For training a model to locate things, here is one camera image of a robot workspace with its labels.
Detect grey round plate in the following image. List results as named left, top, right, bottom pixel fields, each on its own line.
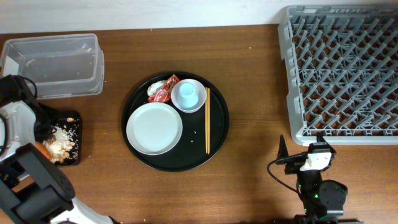
left=126, top=103, right=183, bottom=156

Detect grey dishwasher rack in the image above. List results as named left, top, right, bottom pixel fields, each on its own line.
left=278, top=4, right=397, bottom=146

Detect red snack wrapper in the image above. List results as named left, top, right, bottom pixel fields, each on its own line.
left=148, top=74, right=180, bottom=103

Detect round black serving tray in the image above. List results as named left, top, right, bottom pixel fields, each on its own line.
left=121, top=72, right=229, bottom=172

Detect wooden chopstick right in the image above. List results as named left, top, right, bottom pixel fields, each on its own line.
left=206, top=88, right=210, bottom=154

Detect wooden chopstick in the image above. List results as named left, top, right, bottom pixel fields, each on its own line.
left=206, top=88, right=210, bottom=154
left=205, top=87, right=210, bottom=154

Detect white tissue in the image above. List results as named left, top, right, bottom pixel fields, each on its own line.
left=147, top=80, right=166, bottom=97

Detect pink bowl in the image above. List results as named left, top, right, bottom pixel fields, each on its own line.
left=171, top=79, right=206, bottom=113

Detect wooden chopstick left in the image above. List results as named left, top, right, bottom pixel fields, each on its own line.
left=205, top=87, right=210, bottom=154

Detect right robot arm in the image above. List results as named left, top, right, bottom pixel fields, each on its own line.
left=275, top=134, right=348, bottom=224

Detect brown walnut shell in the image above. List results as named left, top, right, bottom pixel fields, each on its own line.
left=45, top=134, right=57, bottom=145

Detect clear plastic bin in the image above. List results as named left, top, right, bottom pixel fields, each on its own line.
left=1, top=34, right=104, bottom=100

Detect rice and peanut shell scraps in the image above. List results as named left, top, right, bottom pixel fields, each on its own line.
left=42, top=117, right=80, bottom=165

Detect black rectangular waste tray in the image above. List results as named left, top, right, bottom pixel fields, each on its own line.
left=42, top=110, right=83, bottom=167

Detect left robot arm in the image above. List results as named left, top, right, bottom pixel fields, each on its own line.
left=1, top=75, right=115, bottom=224

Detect orange carrot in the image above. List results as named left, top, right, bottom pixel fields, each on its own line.
left=35, top=141, right=52, bottom=160

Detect light blue cup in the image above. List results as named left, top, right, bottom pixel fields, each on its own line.
left=177, top=82, right=198, bottom=110

